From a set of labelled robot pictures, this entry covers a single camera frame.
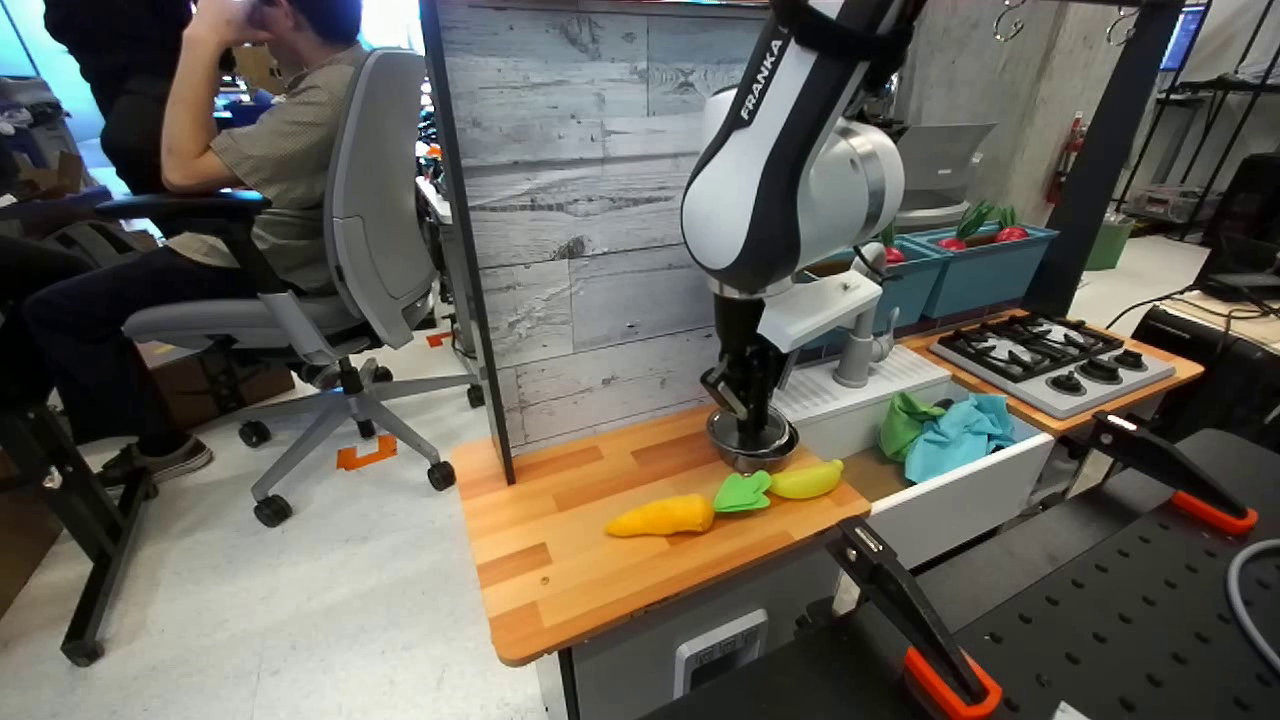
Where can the green cloth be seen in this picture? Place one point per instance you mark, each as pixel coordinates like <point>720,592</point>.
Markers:
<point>904,419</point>

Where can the grey office chair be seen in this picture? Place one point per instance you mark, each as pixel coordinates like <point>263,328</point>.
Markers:
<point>379,289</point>

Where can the white toy sink basin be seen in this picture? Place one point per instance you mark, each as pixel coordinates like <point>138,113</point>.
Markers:
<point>935,518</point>

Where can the teal storage bin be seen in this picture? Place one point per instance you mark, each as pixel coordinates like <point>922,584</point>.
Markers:
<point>904,280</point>
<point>979,278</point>

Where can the yellow plush banana toy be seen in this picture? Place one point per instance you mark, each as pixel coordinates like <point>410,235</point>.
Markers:
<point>809,483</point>

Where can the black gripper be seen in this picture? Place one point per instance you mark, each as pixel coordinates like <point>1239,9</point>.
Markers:
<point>745,365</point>

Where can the steel pot with handles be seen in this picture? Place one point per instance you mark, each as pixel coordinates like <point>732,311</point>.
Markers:
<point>758,462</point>

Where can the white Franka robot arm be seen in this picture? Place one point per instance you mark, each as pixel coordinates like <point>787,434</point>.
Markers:
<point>787,177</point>

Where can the grey toy faucet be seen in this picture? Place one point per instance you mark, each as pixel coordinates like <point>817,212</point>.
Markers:
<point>809,311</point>

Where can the light blue cloth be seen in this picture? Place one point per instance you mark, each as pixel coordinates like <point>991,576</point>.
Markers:
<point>968,431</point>

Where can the black perforated table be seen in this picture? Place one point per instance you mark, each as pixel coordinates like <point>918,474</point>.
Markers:
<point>1110,605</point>

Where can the toy gas stove top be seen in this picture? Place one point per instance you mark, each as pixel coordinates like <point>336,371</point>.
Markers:
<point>1053,365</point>

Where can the yellow plush carrot toy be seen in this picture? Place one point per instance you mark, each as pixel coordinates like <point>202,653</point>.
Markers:
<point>694,515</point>

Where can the orange black clamp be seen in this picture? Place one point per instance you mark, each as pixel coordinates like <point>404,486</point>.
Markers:
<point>1191,488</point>
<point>941,677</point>

